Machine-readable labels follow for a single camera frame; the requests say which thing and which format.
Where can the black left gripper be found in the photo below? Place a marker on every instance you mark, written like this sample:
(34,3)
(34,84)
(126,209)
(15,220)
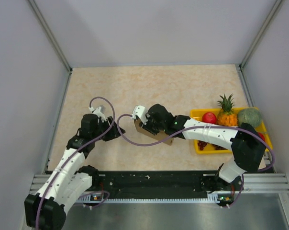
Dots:
(114,132)

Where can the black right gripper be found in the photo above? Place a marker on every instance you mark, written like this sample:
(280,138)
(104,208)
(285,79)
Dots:
(147,126)

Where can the brown cardboard box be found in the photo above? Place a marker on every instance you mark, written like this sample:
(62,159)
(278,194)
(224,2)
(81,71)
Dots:
(158,137)

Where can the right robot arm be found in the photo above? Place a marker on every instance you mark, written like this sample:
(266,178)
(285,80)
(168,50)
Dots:
(244,142)

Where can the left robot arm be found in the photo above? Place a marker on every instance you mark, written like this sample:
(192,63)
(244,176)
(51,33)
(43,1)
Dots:
(47,209)

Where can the purple grape bunch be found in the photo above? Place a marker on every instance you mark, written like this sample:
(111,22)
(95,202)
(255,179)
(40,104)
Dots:
(208,146)

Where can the red apple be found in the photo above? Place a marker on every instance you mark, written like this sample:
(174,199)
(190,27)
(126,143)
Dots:
(209,117)

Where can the orange pineapple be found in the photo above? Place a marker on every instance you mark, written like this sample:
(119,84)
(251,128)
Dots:
(226,115)

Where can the green melon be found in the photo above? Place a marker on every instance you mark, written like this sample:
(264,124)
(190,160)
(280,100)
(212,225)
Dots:
(250,116)

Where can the red tomato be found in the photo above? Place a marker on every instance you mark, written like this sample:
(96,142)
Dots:
(262,136)

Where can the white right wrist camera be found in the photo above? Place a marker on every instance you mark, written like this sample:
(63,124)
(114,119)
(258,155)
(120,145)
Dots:
(140,112)

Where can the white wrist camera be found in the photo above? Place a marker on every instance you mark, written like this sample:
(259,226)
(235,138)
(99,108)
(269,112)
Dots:
(99,112)
(140,112)

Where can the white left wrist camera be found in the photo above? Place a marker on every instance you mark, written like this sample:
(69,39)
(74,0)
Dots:
(99,112)

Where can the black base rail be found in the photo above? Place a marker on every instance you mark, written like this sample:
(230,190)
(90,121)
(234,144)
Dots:
(162,184)

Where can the left aluminium frame post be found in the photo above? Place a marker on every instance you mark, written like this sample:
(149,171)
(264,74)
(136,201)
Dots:
(49,34)

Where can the aluminium frame post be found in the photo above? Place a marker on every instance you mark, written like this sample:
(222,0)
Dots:
(261,32)
(49,34)

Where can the right aluminium frame post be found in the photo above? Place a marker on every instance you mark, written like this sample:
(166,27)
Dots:
(261,32)

